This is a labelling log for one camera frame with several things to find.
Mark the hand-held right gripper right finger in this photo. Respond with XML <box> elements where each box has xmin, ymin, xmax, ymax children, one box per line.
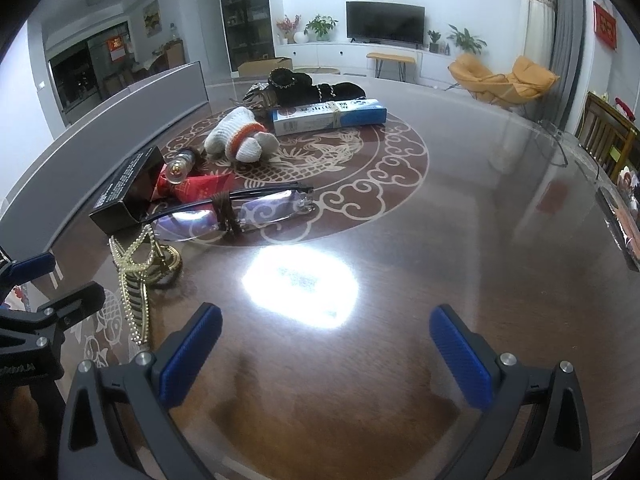
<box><xmin>429</xmin><ymin>304</ymin><xmax>593</xmax><ymax>480</ymax></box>

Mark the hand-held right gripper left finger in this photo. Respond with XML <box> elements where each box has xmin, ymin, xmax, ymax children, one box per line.
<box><xmin>59</xmin><ymin>302</ymin><xmax>223</xmax><ymax>480</ymax></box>

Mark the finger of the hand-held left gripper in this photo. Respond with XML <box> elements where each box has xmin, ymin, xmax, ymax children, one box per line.
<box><xmin>0</xmin><ymin>251</ymin><xmax>57</xmax><ymax>282</ymax></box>
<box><xmin>0</xmin><ymin>281</ymin><xmax>107</xmax><ymax>358</ymax></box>

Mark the black cardboard box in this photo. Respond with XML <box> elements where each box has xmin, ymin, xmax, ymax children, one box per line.
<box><xmin>89</xmin><ymin>146</ymin><xmax>166</xmax><ymax>235</ymax></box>

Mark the dark twig-like item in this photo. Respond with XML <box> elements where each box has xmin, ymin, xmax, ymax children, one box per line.
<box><xmin>142</xmin><ymin>184</ymin><xmax>317</xmax><ymax>236</ymax></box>

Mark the red packet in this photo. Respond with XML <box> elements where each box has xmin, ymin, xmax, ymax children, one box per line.
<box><xmin>149</xmin><ymin>169</ymin><xmax>236</xmax><ymax>206</ymax></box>

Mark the patterned glass desktop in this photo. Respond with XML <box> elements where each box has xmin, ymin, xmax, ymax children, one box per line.
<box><xmin>0</xmin><ymin>67</ymin><xmax>640</xmax><ymax>480</ymax></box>

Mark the pile of assorted packets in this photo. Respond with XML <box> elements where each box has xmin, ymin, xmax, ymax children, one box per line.
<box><xmin>597</xmin><ymin>165</ymin><xmax>640</xmax><ymax>271</ymax></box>

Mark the wooden chair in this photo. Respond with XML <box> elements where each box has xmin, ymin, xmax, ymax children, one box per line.
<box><xmin>575</xmin><ymin>91</ymin><xmax>640</xmax><ymax>181</ymax></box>

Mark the striped hair claw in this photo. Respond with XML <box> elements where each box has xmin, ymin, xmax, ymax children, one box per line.
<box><xmin>242</xmin><ymin>82</ymin><xmax>273</xmax><ymax>106</ymax></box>

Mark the blue white toothpaste box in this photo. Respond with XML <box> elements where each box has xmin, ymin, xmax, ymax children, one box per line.
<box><xmin>271</xmin><ymin>99</ymin><xmax>388</xmax><ymax>137</ymax></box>

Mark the orange lounge chair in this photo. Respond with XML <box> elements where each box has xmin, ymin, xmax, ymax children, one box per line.
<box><xmin>505</xmin><ymin>56</ymin><xmax>561</xmax><ymax>106</ymax></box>
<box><xmin>448</xmin><ymin>55</ymin><xmax>511</xmax><ymax>98</ymax></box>

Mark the brown cardboard box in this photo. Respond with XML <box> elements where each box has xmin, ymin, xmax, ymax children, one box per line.
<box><xmin>237</xmin><ymin>56</ymin><xmax>293</xmax><ymax>77</ymax></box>

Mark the wooden bench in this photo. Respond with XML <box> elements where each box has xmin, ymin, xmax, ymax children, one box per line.
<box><xmin>366</xmin><ymin>52</ymin><xmax>417</xmax><ymax>81</ymax></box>

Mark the large leafy potted plant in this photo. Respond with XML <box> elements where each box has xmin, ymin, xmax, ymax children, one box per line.
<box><xmin>446</xmin><ymin>24</ymin><xmax>487</xmax><ymax>56</ymax></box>

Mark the white television cabinet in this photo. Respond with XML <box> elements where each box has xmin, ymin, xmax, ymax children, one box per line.
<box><xmin>274</xmin><ymin>40</ymin><xmax>466</xmax><ymax>83</ymax></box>

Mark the dark glass display cabinet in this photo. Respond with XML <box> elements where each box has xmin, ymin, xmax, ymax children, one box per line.
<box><xmin>216</xmin><ymin>0</ymin><xmax>276</xmax><ymax>78</ymax></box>

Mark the grey curtain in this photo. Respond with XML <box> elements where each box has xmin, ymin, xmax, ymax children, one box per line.
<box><xmin>542</xmin><ymin>0</ymin><xmax>598</xmax><ymax>133</ymax></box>

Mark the pink flower bouquet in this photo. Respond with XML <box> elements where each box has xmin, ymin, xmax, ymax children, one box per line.
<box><xmin>276</xmin><ymin>14</ymin><xmax>302</xmax><ymax>45</ymax></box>

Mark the flat screen television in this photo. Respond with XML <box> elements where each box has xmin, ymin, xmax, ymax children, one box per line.
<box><xmin>346</xmin><ymin>1</ymin><xmax>426</xmax><ymax>43</ymax></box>

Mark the green potted plant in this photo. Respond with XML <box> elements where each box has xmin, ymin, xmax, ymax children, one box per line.
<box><xmin>304</xmin><ymin>14</ymin><xmax>338</xmax><ymax>42</ymax></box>

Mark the framed wall painting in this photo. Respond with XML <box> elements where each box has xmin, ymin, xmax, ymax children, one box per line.
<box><xmin>143</xmin><ymin>0</ymin><xmax>162</xmax><ymax>36</ymax></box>

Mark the red wall decoration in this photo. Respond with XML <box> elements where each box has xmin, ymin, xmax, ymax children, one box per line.
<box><xmin>593</xmin><ymin>1</ymin><xmax>619</xmax><ymax>51</ymax></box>

